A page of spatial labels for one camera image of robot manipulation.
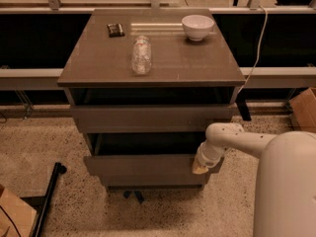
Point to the tan robot gripper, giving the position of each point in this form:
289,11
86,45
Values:
207,159

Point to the grey drawer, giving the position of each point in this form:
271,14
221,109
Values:
132,119
147,160

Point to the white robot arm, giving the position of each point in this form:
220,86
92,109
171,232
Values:
285,198

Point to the grey top drawer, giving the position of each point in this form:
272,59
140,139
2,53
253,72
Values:
132,119

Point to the grey drawer cabinet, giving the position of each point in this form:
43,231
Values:
183,72

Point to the brown cardboard box right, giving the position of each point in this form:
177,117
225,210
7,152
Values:
304,109

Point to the brown cardboard box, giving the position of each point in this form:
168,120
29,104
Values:
304,109
16,216

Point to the clear plastic water bottle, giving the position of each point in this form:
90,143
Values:
141,56

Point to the white ceramic bowl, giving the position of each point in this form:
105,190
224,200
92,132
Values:
197,27

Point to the small black snack pack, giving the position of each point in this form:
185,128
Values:
115,30

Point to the black metal stand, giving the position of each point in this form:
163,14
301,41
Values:
41,204

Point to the brown cardboard box left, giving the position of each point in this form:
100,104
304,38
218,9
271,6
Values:
16,216

